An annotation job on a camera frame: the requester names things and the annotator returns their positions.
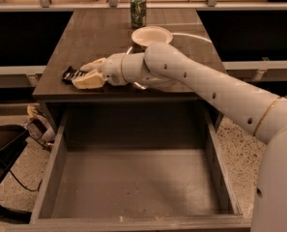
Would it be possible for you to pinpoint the open grey top drawer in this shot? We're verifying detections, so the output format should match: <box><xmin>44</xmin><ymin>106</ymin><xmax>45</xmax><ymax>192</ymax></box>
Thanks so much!
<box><xmin>7</xmin><ymin>103</ymin><xmax>252</xmax><ymax>232</ymax></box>

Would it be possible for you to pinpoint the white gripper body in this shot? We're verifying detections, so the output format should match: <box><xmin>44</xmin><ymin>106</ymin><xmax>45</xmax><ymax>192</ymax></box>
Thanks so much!
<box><xmin>101</xmin><ymin>53</ymin><xmax>127</xmax><ymax>86</ymax></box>

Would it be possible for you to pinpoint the green soda can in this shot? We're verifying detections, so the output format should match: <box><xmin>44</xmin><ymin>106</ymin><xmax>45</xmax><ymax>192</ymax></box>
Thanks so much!
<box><xmin>130</xmin><ymin>0</ymin><xmax>146</xmax><ymax>28</ymax></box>

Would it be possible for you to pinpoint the black cable on floor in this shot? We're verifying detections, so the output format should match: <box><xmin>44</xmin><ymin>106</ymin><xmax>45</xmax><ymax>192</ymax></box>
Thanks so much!
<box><xmin>8</xmin><ymin>169</ymin><xmax>43</xmax><ymax>193</ymax></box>

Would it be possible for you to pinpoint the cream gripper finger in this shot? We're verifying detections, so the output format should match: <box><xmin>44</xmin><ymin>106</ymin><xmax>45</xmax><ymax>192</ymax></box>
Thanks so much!
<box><xmin>72</xmin><ymin>70</ymin><xmax>106</xmax><ymax>90</ymax></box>
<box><xmin>80</xmin><ymin>58</ymin><xmax>105</xmax><ymax>72</ymax></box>

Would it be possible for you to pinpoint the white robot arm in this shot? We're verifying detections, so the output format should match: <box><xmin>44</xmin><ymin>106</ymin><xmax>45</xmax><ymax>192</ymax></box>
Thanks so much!
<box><xmin>72</xmin><ymin>43</ymin><xmax>287</xmax><ymax>232</ymax></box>

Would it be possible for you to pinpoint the clutter beside cabinet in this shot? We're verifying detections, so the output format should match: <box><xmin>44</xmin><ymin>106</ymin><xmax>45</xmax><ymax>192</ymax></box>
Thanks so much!
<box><xmin>24</xmin><ymin>104</ymin><xmax>56</xmax><ymax>152</ymax></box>

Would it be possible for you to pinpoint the black rxbar chocolate wrapper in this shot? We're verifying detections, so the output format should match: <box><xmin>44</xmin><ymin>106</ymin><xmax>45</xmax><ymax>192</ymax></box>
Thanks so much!
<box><xmin>62</xmin><ymin>66</ymin><xmax>87</xmax><ymax>84</ymax></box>

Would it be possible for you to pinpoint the black chair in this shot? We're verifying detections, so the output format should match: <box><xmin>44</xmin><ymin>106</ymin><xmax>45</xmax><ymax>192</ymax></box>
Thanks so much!
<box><xmin>0</xmin><ymin>125</ymin><xmax>31</xmax><ymax>223</ymax></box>

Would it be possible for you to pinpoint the grey cabinet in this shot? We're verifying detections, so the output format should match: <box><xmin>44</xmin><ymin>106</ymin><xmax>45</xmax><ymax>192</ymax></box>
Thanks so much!
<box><xmin>34</xmin><ymin>8</ymin><xmax>225</xmax><ymax>129</ymax></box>

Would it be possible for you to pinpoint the white bowl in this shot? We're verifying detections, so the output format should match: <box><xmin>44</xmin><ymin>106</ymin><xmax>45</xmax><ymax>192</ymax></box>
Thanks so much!
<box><xmin>131</xmin><ymin>26</ymin><xmax>173</xmax><ymax>52</ymax></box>

